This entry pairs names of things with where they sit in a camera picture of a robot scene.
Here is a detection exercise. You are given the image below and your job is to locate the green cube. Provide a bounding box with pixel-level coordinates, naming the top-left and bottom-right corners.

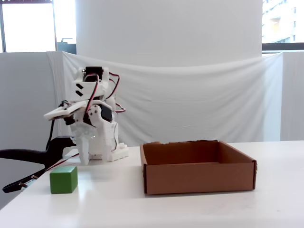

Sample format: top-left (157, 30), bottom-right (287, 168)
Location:
top-left (49, 166), bottom-right (79, 195)

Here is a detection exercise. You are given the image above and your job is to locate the grey partition panel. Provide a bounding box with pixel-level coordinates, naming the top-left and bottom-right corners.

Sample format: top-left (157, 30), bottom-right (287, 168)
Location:
top-left (281, 50), bottom-right (304, 142)
top-left (0, 51), bottom-right (63, 205)

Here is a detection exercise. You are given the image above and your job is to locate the red white board cable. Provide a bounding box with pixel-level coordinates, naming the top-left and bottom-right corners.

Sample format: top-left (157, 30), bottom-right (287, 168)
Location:
top-left (46, 153), bottom-right (80, 172)

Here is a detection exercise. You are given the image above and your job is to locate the black camera cable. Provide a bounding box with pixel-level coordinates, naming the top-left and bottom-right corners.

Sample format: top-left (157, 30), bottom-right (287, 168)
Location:
top-left (45, 117), bottom-right (58, 153)

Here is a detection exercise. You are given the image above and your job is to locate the red black arm servo cable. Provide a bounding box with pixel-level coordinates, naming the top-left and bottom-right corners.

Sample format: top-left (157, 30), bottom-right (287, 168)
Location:
top-left (88, 73), bottom-right (127, 154)

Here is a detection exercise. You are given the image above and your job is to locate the black table clamp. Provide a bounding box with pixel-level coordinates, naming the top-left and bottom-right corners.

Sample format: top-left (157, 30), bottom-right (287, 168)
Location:
top-left (0, 135), bottom-right (78, 193)

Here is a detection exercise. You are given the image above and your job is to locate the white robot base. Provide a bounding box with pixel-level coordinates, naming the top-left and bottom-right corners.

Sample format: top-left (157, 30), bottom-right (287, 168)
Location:
top-left (89, 142), bottom-right (130, 163)

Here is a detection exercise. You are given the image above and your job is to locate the motor controller board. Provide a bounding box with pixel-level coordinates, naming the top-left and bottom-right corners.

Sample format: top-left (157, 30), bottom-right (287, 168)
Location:
top-left (19, 174), bottom-right (38, 189)

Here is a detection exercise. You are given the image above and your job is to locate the white backdrop cloth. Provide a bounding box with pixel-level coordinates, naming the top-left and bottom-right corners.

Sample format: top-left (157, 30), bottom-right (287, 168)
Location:
top-left (46, 50), bottom-right (285, 146)

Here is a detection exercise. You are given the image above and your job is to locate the dark background object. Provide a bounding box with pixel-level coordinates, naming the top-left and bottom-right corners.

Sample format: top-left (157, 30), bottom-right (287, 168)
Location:
top-left (57, 37), bottom-right (77, 52)

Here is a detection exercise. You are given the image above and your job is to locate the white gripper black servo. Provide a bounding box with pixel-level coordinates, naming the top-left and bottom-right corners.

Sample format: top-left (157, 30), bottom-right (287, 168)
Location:
top-left (70, 104), bottom-right (119, 165)

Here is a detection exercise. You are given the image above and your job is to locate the brown cardboard box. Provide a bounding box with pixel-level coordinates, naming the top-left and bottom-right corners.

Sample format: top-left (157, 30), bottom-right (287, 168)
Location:
top-left (139, 139), bottom-right (258, 195)

